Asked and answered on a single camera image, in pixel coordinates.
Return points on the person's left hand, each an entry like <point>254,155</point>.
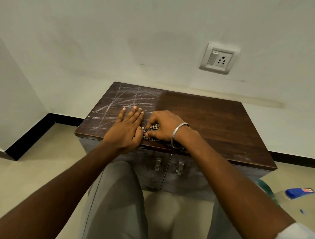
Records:
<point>123,134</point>

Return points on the person's right hand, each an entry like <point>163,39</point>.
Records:
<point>166,125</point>

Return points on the checkered cloth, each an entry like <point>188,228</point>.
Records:
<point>151,131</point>

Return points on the dark wooden cabinet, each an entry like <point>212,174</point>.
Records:
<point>209,123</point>

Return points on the blue-capped spray bottle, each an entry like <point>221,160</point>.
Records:
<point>297,193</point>

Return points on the person's right forearm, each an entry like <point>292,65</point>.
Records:
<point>236,189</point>

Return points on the person's left forearm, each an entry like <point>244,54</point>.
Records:
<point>59,192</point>

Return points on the person's left leg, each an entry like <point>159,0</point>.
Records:
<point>115,204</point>

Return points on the person's leg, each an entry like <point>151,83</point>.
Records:
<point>115,204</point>
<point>221,221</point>

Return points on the person's right leg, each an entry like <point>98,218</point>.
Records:
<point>221,221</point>

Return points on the silver bangle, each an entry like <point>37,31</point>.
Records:
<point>176,134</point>

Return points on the black skirting board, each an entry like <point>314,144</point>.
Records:
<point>37,133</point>

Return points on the teal plastic basket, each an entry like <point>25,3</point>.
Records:
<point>267,190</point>

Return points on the white shirt sleeve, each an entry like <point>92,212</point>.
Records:
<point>295,231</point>

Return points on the small white wall socket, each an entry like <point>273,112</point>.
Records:
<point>219,58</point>

